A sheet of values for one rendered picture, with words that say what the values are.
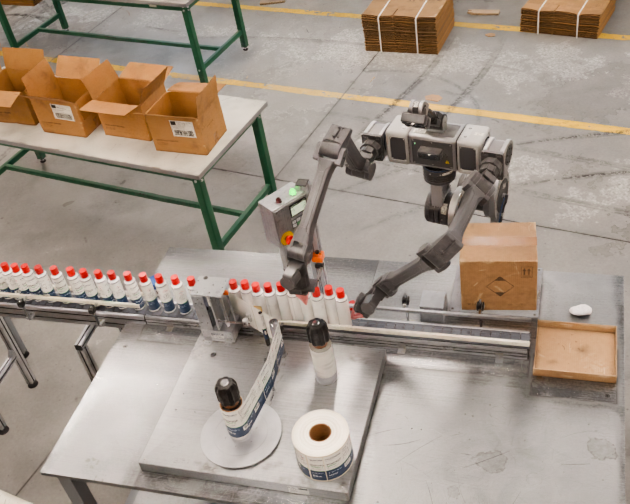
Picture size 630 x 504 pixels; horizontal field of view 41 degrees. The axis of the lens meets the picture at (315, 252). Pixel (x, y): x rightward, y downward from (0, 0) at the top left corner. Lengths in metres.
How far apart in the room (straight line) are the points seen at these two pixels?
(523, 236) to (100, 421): 1.84
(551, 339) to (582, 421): 0.40
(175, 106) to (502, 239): 2.41
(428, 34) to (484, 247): 3.87
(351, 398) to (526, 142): 3.19
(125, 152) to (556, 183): 2.69
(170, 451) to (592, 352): 1.65
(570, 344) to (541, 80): 3.55
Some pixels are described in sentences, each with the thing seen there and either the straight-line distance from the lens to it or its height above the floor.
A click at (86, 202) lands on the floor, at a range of 6.27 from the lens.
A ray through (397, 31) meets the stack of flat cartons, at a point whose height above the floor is 0.19.
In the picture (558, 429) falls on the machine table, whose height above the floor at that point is 0.83.
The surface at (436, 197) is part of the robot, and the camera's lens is 3.55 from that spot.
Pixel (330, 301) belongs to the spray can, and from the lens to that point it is 3.43.
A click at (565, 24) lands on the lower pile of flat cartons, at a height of 0.11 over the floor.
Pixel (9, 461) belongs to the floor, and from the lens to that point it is 4.76.
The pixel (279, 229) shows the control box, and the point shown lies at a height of 1.38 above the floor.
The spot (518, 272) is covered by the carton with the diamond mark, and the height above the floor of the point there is 1.06.
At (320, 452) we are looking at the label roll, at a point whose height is 1.02.
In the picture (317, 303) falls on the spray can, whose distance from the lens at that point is 3.43.
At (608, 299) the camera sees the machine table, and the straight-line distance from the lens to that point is 3.68.
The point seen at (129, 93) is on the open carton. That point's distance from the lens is 5.45.
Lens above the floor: 3.38
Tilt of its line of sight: 40 degrees down
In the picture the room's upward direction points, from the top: 11 degrees counter-clockwise
